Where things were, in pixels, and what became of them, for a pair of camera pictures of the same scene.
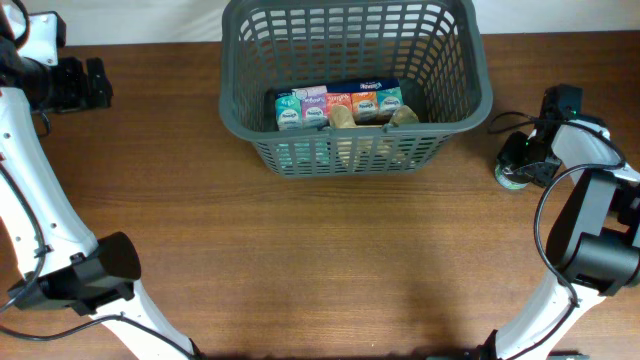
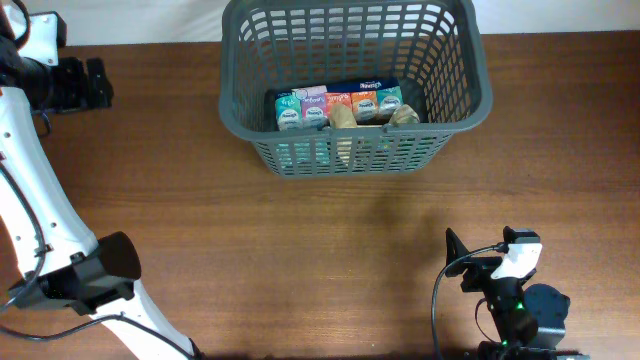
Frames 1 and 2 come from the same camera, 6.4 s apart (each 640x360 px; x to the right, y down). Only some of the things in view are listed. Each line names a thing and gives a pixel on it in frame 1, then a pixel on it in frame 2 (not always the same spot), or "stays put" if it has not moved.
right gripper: (510, 150) to (481, 274)
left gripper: (79, 97) stays put
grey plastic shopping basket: (434, 48) stays put
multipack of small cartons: (372, 101) stays put
